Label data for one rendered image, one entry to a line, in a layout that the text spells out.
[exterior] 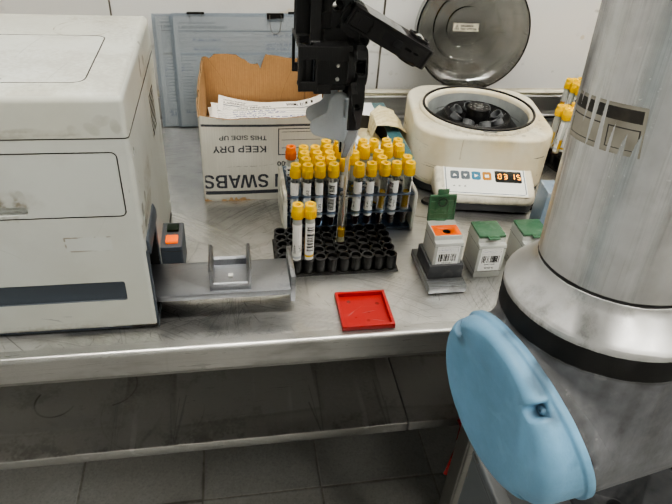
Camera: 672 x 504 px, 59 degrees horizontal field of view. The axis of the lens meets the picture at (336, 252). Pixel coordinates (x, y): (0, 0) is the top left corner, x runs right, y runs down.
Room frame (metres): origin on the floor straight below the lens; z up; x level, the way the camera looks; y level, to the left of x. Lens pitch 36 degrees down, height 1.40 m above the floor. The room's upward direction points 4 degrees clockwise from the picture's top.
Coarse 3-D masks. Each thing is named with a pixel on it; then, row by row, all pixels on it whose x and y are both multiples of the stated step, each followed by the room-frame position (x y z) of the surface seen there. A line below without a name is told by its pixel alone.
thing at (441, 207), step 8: (440, 192) 0.71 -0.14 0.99; (448, 192) 0.72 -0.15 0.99; (432, 200) 0.71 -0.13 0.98; (440, 200) 0.71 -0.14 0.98; (448, 200) 0.71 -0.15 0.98; (456, 200) 0.72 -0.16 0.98; (432, 208) 0.71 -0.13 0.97; (440, 208) 0.71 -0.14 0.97; (448, 208) 0.71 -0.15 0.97; (432, 216) 0.71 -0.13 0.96; (440, 216) 0.71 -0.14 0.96; (448, 216) 0.71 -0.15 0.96
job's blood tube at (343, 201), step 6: (342, 192) 0.72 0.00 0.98; (342, 198) 0.71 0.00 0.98; (342, 204) 0.71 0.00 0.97; (342, 210) 0.71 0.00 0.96; (342, 216) 0.71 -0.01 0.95; (342, 222) 0.71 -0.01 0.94; (342, 228) 0.71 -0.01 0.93; (336, 234) 0.71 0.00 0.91; (342, 234) 0.71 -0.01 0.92; (336, 240) 0.71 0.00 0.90; (342, 240) 0.71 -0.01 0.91
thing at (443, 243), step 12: (432, 228) 0.68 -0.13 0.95; (444, 228) 0.69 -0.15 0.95; (456, 228) 0.69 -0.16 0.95; (432, 240) 0.67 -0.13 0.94; (444, 240) 0.67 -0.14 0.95; (456, 240) 0.67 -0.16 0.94; (432, 252) 0.66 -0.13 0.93; (444, 252) 0.66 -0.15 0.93; (456, 252) 0.66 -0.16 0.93; (432, 264) 0.66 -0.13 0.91
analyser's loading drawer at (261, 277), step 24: (168, 264) 0.61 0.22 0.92; (192, 264) 0.61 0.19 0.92; (216, 264) 0.62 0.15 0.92; (240, 264) 0.62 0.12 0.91; (264, 264) 0.63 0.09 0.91; (288, 264) 0.61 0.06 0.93; (168, 288) 0.56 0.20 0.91; (192, 288) 0.57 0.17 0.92; (216, 288) 0.56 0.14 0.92; (240, 288) 0.57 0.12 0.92; (264, 288) 0.58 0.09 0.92; (288, 288) 0.58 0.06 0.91
